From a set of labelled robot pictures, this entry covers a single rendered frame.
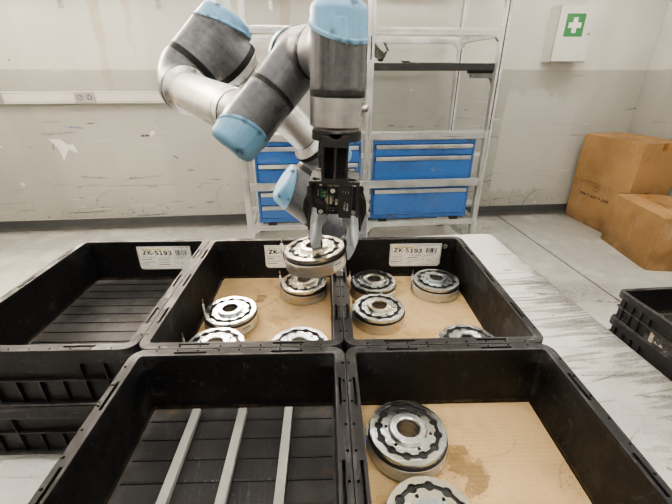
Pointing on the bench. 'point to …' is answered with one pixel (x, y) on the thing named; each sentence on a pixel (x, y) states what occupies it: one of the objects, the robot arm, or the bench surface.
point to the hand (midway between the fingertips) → (333, 249)
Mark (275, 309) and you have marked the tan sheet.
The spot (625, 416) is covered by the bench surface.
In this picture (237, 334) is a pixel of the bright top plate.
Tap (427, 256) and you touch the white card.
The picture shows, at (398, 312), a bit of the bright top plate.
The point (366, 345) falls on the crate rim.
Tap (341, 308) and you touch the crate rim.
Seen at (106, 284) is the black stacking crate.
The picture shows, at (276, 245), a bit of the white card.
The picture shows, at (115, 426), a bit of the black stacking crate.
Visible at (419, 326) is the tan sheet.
